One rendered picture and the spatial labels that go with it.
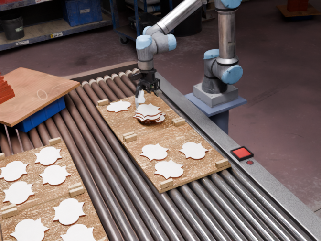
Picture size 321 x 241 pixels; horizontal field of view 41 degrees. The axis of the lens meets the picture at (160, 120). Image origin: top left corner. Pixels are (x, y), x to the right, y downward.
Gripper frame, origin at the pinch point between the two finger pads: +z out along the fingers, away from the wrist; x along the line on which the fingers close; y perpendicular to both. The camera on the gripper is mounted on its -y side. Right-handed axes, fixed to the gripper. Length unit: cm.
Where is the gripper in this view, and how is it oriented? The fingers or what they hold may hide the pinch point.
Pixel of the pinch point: (146, 102)
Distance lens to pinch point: 217.3
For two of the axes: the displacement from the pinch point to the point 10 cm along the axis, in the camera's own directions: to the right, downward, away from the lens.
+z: 0.6, 8.5, 5.2
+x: 6.9, -4.2, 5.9
